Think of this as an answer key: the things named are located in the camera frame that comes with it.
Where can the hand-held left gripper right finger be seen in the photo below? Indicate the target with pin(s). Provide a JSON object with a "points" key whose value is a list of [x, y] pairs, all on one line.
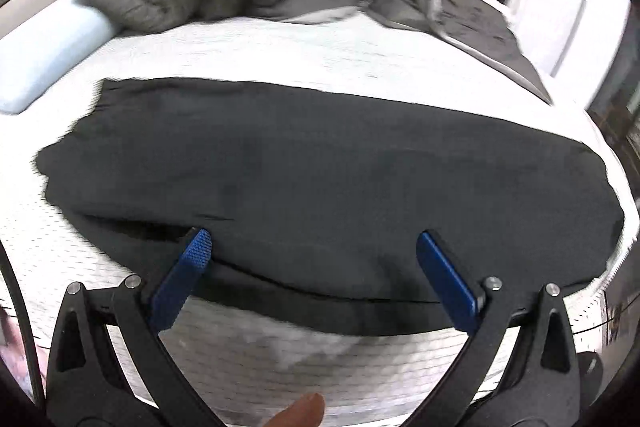
{"points": [[447, 277]]}

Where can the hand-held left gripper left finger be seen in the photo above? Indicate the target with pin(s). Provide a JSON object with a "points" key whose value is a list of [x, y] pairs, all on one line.
{"points": [[187, 267]]}

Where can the black pants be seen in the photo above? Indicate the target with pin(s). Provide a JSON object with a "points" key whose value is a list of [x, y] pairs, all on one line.
{"points": [[325, 182]]}

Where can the person's left hand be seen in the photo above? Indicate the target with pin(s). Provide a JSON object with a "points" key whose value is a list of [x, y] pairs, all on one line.
{"points": [[300, 412]]}

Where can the bed with white mattress cover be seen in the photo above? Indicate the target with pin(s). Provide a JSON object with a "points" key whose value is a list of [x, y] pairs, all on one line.
{"points": [[300, 52]]}

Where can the light blue pillow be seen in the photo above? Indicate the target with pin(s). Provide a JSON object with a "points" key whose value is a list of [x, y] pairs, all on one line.
{"points": [[50, 52]]}

